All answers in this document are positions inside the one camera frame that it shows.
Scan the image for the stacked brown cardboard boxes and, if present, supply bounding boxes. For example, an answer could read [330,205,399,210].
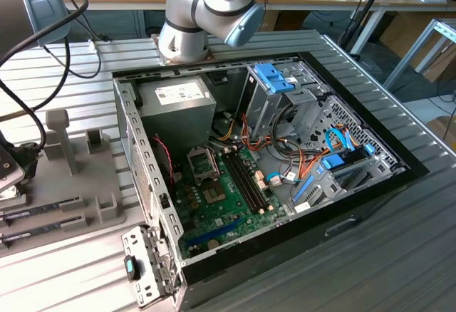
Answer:
[379,12,456,83]

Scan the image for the aluminium profile frame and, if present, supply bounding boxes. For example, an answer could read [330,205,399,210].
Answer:
[383,18,456,90]

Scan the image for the CPU socket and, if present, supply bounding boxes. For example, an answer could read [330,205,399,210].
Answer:
[202,183,228,205]

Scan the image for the black power cable bundle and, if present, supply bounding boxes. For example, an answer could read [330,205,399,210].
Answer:
[269,105,304,158]

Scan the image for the black RAM slot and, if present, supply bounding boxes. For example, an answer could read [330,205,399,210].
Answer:
[232,150,269,212]
[224,152,260,216]

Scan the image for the red orange wire bundle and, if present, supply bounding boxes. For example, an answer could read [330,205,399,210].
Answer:
[241,112,274,155]

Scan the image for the blue disk carrier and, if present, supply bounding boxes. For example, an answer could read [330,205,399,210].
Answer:
[319,153,347,171]

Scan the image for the wooden desk white legs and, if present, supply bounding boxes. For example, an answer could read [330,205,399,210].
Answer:
[265,0,456,55]

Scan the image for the black latch blue button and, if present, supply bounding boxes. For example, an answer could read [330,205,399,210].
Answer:
[123,254,146,284]

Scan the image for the black case fan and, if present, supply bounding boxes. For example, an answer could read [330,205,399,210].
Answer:
[148,134,176,188]

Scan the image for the grey power supply unit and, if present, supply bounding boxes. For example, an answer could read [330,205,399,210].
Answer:
[137,76,217,149]

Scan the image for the RAM stick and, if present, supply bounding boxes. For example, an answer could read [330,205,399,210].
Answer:
[0,223,62,244]
[0,202,62,221]

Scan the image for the black PC case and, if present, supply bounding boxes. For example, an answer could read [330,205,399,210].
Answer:
[111,51,430,311]

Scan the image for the blue expansion slot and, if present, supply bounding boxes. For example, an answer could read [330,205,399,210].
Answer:
[187,217,245,245]

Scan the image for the blue data wire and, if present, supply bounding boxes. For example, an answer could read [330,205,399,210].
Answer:
[324,128,359,156]

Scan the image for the blue plastic drive latch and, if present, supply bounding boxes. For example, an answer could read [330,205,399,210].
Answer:
[254,62,296,94]

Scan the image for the perforated metal cage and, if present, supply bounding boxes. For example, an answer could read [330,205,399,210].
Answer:
[297,94,400,170]

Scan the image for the black tripod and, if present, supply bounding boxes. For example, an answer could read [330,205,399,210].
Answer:
[338,0,393,56]

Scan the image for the metal expansion slot bracket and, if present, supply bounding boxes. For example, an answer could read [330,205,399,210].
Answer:
[120,223,186,308]

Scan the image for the grey dangling cable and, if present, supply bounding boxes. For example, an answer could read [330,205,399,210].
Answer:
[44,36,104,80]

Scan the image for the small brown cardboard box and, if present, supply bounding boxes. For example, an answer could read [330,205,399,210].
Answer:
[425,115,456,142]

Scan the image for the grey metal disk bay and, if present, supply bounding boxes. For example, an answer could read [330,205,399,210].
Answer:
[290,155,407,217]

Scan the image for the grey parts rack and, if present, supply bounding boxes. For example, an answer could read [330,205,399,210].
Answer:
[0,108,129,256]

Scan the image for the green motherboard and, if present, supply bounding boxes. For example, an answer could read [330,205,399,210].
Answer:
[172,144,289,259]

